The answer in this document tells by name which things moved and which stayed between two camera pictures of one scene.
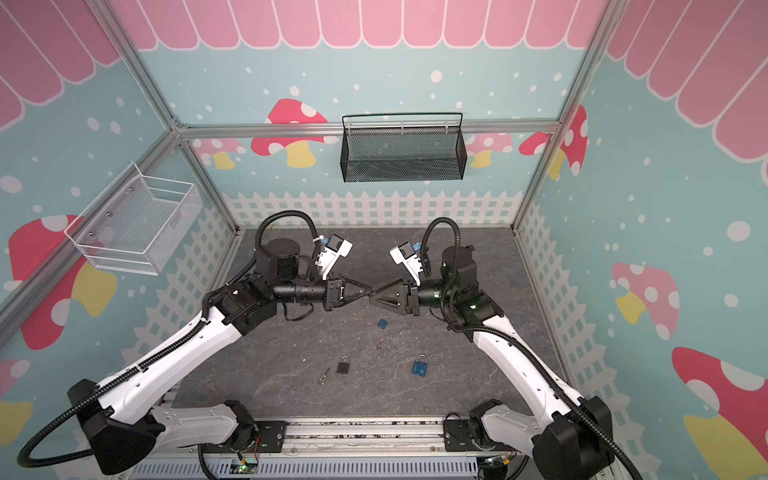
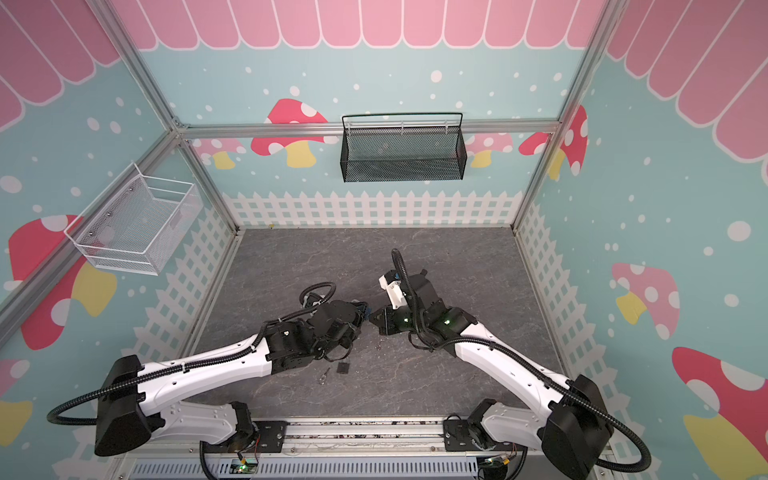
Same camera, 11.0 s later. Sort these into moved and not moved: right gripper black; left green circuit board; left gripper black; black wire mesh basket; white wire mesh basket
Moved: left gripper black; right gripper black
Not moved: black wire mesh basket; left green circuit board; white wire mesh basket
